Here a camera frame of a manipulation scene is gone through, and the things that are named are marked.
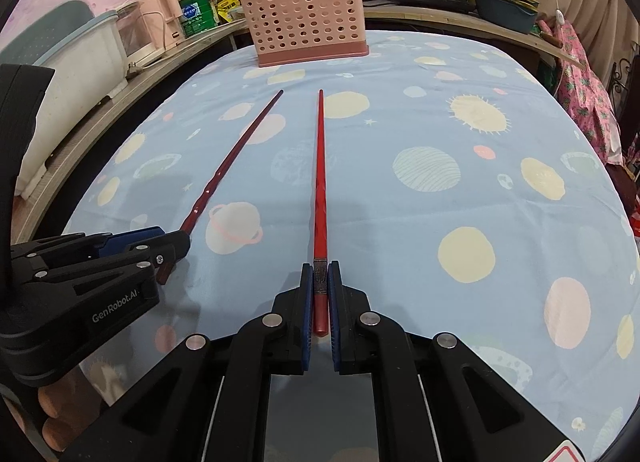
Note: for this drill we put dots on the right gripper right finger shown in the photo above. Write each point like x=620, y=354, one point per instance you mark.
x=346, y=305

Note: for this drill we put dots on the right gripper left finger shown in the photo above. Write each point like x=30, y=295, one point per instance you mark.
x=294, y=337

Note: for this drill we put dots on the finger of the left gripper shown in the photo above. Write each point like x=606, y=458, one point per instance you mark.
x=63, y=265
x=92, y=245

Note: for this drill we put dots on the dark maroon chopstick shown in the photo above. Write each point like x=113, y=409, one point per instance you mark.
x=212, y=186

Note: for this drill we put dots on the bright red chopstick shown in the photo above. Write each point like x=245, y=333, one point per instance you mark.
x=321, y=308

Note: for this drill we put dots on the person's left hand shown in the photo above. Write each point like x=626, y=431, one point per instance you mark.
x=53, y=416

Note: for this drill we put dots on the blue planet print tablecloth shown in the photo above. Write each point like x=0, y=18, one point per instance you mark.
x=461, y=198

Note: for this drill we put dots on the white dish drainer box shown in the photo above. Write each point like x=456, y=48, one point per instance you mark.
x=89, y=62

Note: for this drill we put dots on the green canister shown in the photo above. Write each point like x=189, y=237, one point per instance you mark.
x=197, y=16

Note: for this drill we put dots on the yellow snack packet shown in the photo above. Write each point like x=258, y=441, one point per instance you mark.
x=224, y=9

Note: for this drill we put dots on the pink perforated utensil basket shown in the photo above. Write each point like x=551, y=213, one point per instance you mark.
x=296, y=31

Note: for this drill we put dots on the pink floral apron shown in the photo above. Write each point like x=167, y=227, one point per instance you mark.
x=582, y=94

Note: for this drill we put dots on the blue basin with vegetables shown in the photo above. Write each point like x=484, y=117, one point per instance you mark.
x=517, y=15

